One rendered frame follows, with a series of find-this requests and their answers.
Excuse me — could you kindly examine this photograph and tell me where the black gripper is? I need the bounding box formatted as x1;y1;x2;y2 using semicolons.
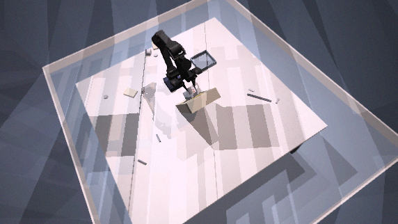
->
170;67;202;92

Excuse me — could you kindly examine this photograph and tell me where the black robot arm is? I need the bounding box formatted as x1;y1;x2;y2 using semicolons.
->
152;30;196;82

